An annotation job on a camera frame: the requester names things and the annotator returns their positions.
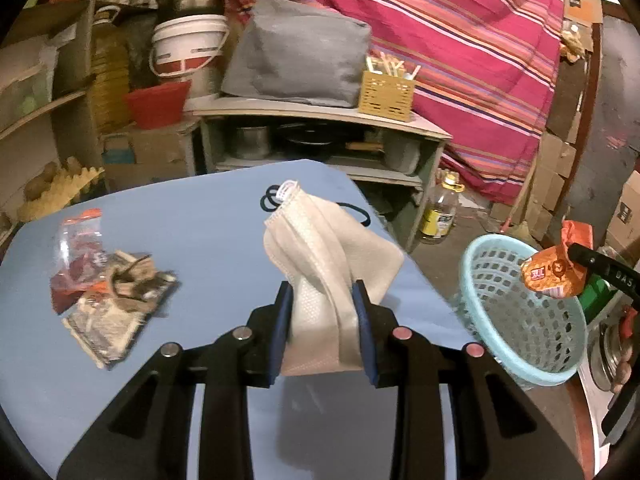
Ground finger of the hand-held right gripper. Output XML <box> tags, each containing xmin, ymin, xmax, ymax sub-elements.
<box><xmin>567</xmin><ymin>242</ymin><xmax>608</xmax><ymax>276</ymax></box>

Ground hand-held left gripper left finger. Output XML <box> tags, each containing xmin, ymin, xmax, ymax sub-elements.
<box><xmin>57</xmin><ymin>281</ymin><xmax>293</xmax><ymax>480</ymax></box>

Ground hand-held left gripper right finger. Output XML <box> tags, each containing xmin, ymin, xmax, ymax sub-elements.
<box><xmin>351</xmin><ymin>280</ymin><xmax>586</xmax><ymax>480</ymax></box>

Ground orange snack packet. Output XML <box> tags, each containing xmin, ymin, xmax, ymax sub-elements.
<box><xmin>520</xmin><ymin>220</ymin><xmax>593</xmax><ymax>300</ymax></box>

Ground white mesh pouch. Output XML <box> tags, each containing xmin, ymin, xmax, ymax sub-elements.
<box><xmin>260</xmin><ymin>179</ymin><xmax>405</xmax><ymax>377</ymax></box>

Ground light blue plastic basket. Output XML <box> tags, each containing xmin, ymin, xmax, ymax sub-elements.
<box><xmin>457</xmin><ymin>235</ymin><xmax>588</xmax><ymax>387</ymax></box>

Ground green container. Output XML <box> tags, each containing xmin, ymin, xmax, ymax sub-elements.
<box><xmin>580</xmin><ymin>272</ymin><xmax>616</xmax><ymax>323</ymax></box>

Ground cardboard box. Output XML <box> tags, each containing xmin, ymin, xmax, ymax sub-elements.
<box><xmin>605</xmin><ymin>170</ymin><xmax>640</xmax><ymax>248</ymax></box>

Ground steel pot lid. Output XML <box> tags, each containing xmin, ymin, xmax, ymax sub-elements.
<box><xmin>589</xmin><ymin>317</ymin><xmax>623</xmax><ymax>393</ymax></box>

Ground blue tablecloth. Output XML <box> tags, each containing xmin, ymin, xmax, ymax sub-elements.
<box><xmin>0</xmin><ymin>159</ymin><xmax>501</xmax><ymax>480</ymax></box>

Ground clear oil bottle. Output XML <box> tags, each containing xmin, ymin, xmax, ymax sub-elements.
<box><xmin>419</xmin><ymin>172</ymin><xmax>466</xmax><ymax>245</ymax></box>

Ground crumpled brown paper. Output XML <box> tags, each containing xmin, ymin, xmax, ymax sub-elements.
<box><xmin>102</xmin><ymin>250</ymin><xmax>161</xmax><ymax>301</ymax></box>

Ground small steel pot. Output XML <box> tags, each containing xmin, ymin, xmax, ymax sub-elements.
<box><xmin>230</xmin><ymin>125</ymin><xmax>273</xmax><ymax>161</ymax></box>

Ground black frying pan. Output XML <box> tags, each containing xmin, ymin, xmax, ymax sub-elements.
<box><xmin>277</xmin><ymin>122</ymin><xmax>346</xmax><ymax>147</ymax></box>

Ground low grey cabinet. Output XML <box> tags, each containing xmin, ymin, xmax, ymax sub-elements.
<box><xmin>190</xmin><ymin>96</ymin><xmax>453</xmax><ymax>253</ymax></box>

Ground brown box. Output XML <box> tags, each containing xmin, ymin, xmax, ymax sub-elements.
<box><xmin>102</xmin><ymin>120</ymin><xmax>201</xmax><ymax>191</ymax></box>

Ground dark red wrapper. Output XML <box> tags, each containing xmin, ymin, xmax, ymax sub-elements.
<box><xmin>50</xmin><ymin>259</ymin><xmax>91</xmax><ymax>313</ymax></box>

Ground clear plastic bag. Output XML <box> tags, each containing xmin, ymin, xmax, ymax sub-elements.
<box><xmin>50</xmin><ymin>208</ymin><xmax>106</xmax><ymax>311</ymax></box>

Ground yellow utensil holder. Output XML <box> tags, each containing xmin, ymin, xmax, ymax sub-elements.
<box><xmin>357</xmin><ymin>70</ymin><xmax>416</xmax><ymax>122</ymax></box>

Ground red plastic basin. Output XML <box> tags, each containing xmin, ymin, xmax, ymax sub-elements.
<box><xmin>124</xmin><ymin>80</ymin><xmax>193</xmax><ymax>130</ymax></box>

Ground red striped hanging cloth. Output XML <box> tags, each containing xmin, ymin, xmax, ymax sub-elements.
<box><xmin>220</xmin><ymin>0</ymin><xmax>566</xmax><ymax>206</ymax></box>

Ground yellow egg tray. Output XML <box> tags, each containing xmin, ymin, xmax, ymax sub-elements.
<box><xmin>17</xmin><ymin>167</ymin><xmax>106</xmax><ymax>221</ymax></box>

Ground bundle of pale sticks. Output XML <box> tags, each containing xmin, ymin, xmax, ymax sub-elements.
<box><xmin>367</xmin><ymin>51</ymin><xmax>421</xmax><ymax>81</ymax></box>

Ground grey fabric cover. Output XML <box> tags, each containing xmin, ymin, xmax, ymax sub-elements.
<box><xmin>220</xmin><ymin>0</ymin><xmax>373</xmax><ymax>108</ymax></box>

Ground white plastic bucket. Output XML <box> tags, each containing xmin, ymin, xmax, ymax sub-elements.
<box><xmin>149</xmin><ymin>13</ymin><xmax>231</xmax><ymax>96</ymax></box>

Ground large yellow oil jug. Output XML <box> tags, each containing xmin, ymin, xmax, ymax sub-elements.
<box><xmin>90</xmin><ymin>5</ymin><xmax>132</xmax><ymax>133</ymax></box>

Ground wooden shelf unit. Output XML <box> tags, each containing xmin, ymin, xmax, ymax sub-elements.
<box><xmin>0</xmin><ymin>0</ymin><xmax>166</xmax><ymax>241</ymax></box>

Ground clear plastic container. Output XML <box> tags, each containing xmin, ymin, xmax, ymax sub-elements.
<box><xmin>0</xmin><ymin>62</ymin><xmax>53</xmax><ymax>128</ymax></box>

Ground cardboard wall panels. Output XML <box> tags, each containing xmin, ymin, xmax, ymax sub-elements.
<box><xmin>520</xmin><ymin>0</ymin><xmax>606</xmax><ymax>241</ymax></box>

